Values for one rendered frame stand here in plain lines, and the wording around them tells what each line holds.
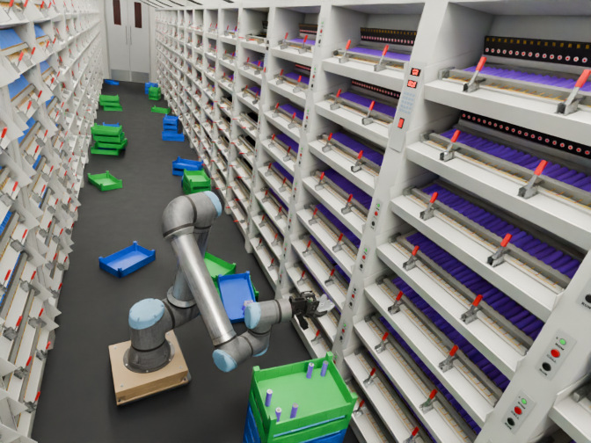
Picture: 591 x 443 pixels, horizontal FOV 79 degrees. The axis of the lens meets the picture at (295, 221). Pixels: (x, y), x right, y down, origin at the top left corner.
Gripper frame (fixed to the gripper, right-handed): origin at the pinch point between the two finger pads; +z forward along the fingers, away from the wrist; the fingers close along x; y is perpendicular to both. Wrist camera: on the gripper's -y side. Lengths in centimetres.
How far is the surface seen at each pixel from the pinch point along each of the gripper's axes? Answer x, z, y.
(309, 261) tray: 42.8, 11.1, -7.2
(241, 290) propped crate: 79, -12, -51
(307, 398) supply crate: -30.0, -23.0, -11.0
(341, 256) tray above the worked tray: 17.0, 11.8, 12.8
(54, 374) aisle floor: 47, -111, -60
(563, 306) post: -67, 10, 54
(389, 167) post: 0, 10, 62
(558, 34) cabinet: -26, 30, 109
